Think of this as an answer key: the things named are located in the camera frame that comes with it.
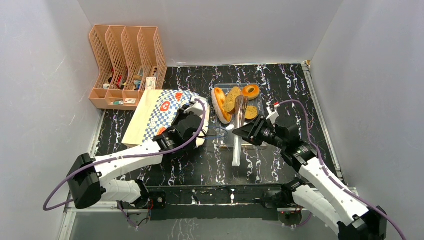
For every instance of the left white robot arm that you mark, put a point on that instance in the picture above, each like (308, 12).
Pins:
(94, 179)

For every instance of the green white glue tube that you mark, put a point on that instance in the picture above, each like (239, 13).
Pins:
(120, 102)

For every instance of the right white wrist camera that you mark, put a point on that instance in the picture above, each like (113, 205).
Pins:
(272, 113)

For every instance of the blue checkered paper bag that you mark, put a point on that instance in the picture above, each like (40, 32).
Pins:
(155, 113)

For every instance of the orange fake donut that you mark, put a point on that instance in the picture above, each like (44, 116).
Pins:
(251, 91)

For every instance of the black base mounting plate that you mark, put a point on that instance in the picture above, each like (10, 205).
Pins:
(248, 201)

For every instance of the fake long baguette roll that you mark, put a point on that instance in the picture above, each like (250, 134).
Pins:
(218, 98)

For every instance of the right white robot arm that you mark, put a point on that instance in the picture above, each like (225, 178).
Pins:
(319, 191)

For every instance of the red small box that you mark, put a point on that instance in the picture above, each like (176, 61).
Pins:
(119, 82)

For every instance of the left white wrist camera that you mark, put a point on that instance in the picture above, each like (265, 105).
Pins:
(198, 108)

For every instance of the small white card box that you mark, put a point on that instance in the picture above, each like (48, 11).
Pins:
(130, 101)

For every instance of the fake crusted bread slice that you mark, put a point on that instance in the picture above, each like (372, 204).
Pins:
(230, 100)

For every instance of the white stapler box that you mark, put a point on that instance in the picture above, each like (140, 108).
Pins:
(150, 83)

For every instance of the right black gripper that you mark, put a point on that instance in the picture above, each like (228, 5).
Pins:
(256, 128)

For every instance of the fake herb bread slice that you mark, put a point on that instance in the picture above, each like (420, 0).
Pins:
(251, 112)

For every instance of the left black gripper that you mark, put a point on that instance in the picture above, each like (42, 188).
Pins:
(181, 114)

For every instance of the peach plastic file organizer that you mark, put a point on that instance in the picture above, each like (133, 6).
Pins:
(136, 53)

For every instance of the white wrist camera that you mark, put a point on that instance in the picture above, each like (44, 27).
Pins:
(198, 108)
(272, 113)

